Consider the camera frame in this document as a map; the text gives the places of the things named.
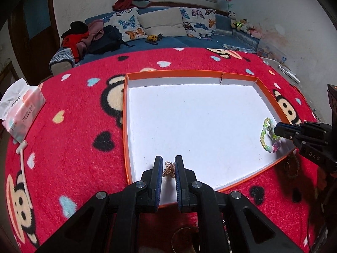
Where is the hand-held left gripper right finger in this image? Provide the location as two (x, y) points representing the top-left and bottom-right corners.
(175, 155), (303, 253)

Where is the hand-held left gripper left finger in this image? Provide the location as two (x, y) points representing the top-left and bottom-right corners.
(34, 155), (164, 253)

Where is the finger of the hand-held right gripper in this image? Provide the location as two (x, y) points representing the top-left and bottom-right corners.
(274, 127), (329, 164)
(276, 121), (329, 137)

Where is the gold chain necklace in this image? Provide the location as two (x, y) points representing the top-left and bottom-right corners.
(162, 161), (176, 178)

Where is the pastel beaded bracelet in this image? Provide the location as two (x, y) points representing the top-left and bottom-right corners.
(260, 117), (282, 154)

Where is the orange shallow cardboard tray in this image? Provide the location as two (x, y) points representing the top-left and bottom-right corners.
(123, 70), (303, 192)

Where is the white flat box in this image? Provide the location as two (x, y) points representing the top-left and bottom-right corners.
(278, 63), (301, 83)

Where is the clear bin of toys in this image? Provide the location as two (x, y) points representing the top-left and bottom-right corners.
(257, 46), (282, 62)

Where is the pile of plush toys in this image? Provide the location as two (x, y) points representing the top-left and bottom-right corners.
(235, 18), (260, 38)

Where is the white plastic stick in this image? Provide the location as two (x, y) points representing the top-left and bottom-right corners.
(15, 140), (29, 183)

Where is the white butterfly print pillow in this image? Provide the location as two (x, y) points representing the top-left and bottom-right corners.
(101, 7), (148, 43)
(179, 7), (217, 39)

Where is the blue sofa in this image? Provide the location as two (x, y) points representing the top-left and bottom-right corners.
(49, 7), (261, 77)

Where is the yellow toy truck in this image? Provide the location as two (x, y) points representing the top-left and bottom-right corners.
(146, 33), (164, 44)

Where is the pink tissue pack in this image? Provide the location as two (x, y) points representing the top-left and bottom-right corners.
(0, 78), (47, 144)

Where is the black backpack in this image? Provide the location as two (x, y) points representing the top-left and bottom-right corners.
(87, 25), (132, 55)

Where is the grey patterned cloth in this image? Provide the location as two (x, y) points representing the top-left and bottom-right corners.
(49, 47), (76, 75)

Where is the beige pillow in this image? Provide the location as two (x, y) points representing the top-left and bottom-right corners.
(137, 7), (188, 38)

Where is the red garment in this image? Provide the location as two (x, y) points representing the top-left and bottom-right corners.
(62, 32), (90, 62)

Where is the pink garment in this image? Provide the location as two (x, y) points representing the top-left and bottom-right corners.
(79, 21), (106, 56)

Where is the black garment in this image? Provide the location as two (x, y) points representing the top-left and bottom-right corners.
(70, 21), (88, 32)

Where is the red bag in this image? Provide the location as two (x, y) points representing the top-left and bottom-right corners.
(114, 0), (152, 10)

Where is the brown wooden door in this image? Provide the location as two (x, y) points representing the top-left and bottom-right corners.
(8, 0), (62, 85)

